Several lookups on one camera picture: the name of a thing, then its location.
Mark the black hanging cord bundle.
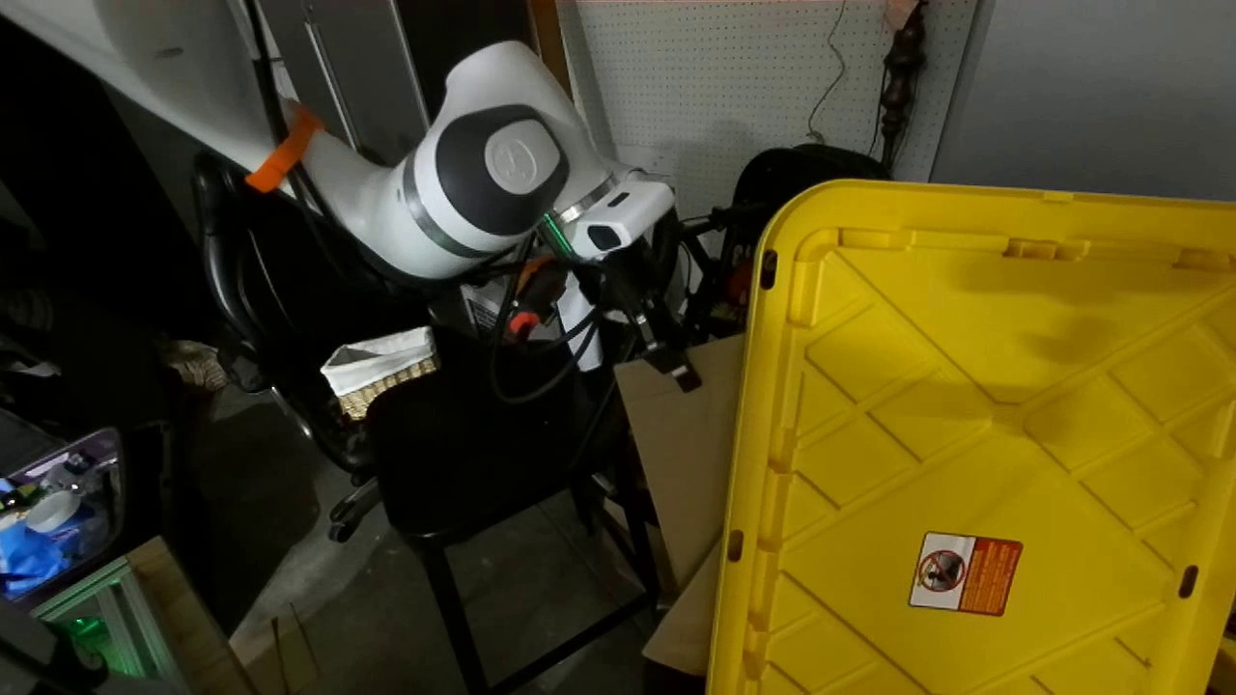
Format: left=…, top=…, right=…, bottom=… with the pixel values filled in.
left=878, top=0, right=936, bottom=165

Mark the beige woven basket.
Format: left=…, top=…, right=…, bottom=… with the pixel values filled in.
left=318, top=321, right=448, bottom=425

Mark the orange cable strap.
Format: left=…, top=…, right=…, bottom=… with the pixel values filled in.
left=503, top=251, right=558, bottom=344
left=244, top=103, right=324, bottom=197

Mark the brown wooden beam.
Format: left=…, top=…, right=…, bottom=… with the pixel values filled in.
left=521, top=0, right=580, bottom=98

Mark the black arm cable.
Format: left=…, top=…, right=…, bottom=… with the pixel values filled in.
left=482, top=248, right=611, bottom=410

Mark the black vertical panel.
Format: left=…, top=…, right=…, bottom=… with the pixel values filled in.
left=398, top=0, right=544, bottom=85

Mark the yellow plastic bin lid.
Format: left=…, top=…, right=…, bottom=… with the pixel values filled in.
left=703, top=177, right=1236, bottom=695

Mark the thin hanging cable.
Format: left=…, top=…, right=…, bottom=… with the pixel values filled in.
left=804, top=0, right=859, bottom=148

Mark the aluminium extrusion frame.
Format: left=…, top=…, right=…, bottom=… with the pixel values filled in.
left=27, top=551, right=184, bottom=689

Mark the black backpack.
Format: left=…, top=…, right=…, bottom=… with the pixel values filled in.
left=721, top=139, right=896, bottom=262

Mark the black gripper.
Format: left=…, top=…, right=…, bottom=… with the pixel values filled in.
left=600, top=228, right=707, bottom=398

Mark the black metal chair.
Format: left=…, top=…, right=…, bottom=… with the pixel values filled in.
left=324, top=255, right=674, bottom=695

